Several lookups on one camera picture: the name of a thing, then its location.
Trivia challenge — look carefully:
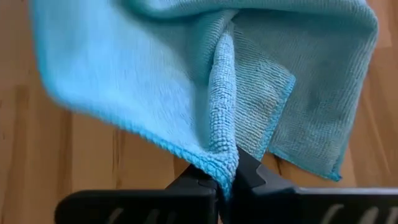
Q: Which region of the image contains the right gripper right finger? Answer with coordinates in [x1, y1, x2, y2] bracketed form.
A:
[222, 146, 398, 224]

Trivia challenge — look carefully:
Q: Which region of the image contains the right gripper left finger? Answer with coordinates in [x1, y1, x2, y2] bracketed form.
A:
[54, 164, 220, 224]

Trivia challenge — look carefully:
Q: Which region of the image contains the blue microfiber towel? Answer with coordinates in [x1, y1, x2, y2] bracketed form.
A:
[29, 0, 379, 200]

